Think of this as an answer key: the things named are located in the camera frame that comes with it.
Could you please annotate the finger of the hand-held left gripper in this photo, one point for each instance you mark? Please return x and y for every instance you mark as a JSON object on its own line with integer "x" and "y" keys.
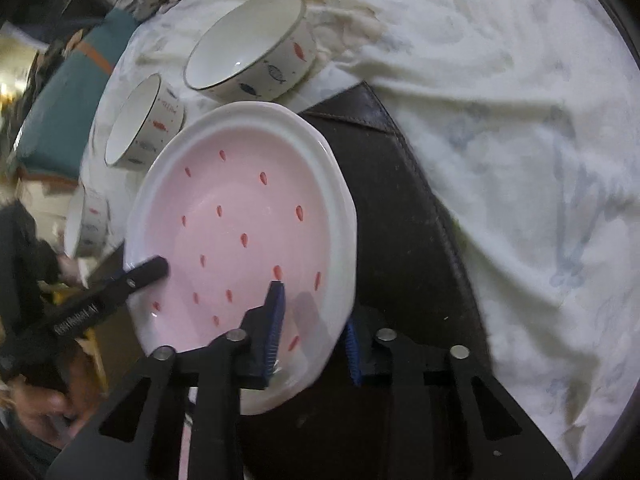
{"x": 147, "y": 271}

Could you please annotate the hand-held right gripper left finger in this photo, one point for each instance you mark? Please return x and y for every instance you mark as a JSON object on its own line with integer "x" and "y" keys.
{"x": 275, "y": 330}

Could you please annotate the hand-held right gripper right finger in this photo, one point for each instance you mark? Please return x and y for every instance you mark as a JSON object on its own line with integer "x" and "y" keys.
{"x": 352, "y": 355}

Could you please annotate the pink plate with red marks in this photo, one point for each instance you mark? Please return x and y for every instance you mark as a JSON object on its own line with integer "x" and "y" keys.
{"x": 240, "y": 200}

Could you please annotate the person's left hand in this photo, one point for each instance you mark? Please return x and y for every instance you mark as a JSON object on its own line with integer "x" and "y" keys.
{"x": 40, "y": 402}

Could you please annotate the black bag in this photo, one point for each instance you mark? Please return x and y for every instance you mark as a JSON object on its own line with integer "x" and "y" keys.
{"x": 20, "y": 250}

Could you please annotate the brown leather mat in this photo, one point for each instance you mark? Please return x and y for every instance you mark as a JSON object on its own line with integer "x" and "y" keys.
{"x": 390, "y": 185}

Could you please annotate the teal mattress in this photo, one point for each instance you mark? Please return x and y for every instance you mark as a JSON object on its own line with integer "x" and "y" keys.
{"x": 60, "y": 110}

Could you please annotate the white floral bedsheet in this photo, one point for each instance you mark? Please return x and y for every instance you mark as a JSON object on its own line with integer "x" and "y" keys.
{"x": 500, "y": 110}

